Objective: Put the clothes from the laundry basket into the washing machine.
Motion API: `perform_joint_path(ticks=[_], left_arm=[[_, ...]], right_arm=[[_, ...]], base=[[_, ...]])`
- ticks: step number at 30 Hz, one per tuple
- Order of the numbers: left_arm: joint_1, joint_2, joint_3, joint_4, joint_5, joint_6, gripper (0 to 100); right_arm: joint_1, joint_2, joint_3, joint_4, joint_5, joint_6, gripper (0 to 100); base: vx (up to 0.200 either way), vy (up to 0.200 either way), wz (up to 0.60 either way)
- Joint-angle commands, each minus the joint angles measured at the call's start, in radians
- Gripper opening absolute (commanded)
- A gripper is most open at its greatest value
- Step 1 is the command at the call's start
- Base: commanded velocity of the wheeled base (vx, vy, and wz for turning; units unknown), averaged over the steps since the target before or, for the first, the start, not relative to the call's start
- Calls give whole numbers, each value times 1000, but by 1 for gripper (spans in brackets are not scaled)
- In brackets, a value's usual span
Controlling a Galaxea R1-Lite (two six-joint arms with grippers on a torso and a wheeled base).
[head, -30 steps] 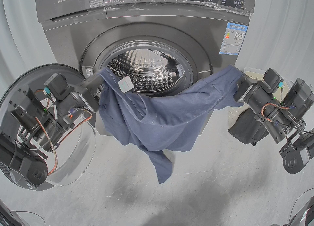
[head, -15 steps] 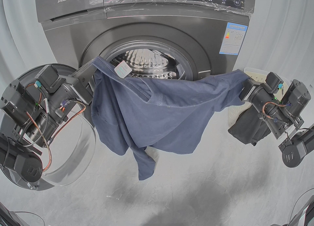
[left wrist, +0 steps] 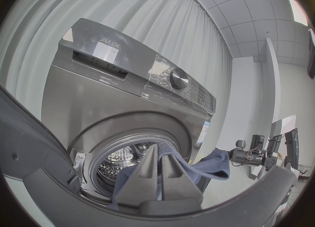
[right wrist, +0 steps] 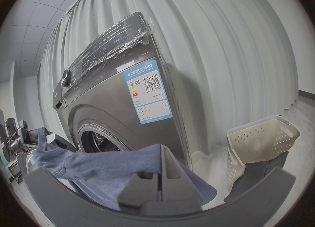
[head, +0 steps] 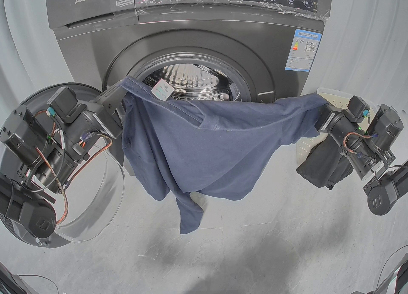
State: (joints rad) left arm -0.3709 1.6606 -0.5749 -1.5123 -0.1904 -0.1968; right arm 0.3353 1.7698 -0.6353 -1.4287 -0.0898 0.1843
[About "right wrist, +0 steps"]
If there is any white curtain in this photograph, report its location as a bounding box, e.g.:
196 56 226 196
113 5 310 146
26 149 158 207
38 0 300 159

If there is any grey washing machine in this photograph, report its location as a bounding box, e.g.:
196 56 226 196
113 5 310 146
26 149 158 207
53 12 194 172

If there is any cream laundry basket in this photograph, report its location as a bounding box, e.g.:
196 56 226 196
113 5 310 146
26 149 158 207
226 115 301 190

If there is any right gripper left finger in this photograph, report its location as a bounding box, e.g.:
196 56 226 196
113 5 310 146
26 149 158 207
117 173 162 213

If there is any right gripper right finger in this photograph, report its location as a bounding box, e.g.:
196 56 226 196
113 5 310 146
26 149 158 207
160 145 204 213

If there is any blue shirt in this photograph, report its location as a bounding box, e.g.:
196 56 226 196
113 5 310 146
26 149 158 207
32 127 218 212

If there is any heap of dark clothes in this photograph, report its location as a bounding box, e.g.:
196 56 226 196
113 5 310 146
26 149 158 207
223 151 290 203

